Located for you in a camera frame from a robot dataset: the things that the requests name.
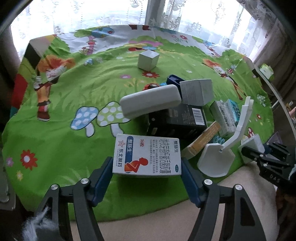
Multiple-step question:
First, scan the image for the small white cube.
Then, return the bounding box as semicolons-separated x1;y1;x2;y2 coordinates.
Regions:
137;50;159;71

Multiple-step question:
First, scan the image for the red toy truck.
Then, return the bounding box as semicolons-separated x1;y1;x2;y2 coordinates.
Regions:
142;83;167;90

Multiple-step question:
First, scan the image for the purple storage box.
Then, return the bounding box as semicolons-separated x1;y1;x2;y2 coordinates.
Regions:
267;132;283;144

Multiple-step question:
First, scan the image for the white medicine box red figure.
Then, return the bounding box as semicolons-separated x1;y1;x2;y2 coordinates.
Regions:
112;134;182;177

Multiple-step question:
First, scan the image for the white cube cosmetic box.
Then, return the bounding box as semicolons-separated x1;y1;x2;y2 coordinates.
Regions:
238;134;265;164

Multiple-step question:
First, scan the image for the lace window curtain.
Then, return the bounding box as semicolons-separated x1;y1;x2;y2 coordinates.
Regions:
11;1;276;57

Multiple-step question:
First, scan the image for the white plastic stand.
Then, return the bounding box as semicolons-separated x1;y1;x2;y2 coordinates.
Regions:
197;96;254;178

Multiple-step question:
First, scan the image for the white plastic case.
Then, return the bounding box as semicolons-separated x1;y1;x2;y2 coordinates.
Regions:
119;85;182;119

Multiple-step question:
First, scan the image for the yellow tan long box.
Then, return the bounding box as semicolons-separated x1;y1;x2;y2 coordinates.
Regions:
181;121;221;160

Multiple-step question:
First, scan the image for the grey white carton box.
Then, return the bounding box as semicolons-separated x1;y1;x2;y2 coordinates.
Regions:
180;79;214;106

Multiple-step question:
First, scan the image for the dark blue small box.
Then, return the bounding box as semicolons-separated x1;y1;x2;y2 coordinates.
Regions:
166;74;184;92

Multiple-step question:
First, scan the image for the teal foil box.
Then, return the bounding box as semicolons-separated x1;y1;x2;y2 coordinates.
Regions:
225;99;240;125

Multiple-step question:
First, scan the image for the white curved shelf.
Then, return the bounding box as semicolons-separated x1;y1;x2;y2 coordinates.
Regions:
254;65;295;136

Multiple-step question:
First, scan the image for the black barcode box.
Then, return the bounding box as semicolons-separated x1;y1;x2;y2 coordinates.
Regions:
147;104;207;150

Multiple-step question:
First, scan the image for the green tissue pack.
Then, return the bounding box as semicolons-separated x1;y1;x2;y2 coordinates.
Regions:
259;63;274;81

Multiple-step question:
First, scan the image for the green cartoon print cloth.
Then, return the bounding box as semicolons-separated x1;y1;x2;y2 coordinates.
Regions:
2;25;274;211

